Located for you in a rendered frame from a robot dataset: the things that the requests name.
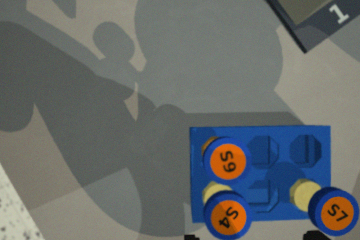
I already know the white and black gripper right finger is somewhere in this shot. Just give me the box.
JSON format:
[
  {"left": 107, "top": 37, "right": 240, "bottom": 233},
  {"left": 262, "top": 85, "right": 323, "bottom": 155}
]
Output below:
[{"left": 303, "top": 230, "right": 331, "bottom": 240}]

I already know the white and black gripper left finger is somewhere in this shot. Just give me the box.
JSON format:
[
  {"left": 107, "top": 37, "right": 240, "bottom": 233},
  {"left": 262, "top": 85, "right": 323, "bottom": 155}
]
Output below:
[{"left": 184, "top": 234, "right": 200, "bottom": 240}]

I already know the blue tube rack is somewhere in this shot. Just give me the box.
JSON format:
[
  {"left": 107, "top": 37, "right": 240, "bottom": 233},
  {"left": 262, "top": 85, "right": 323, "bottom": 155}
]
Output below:
[{"left": 189, "top": 125, "right": 331, "bottom": 223}]

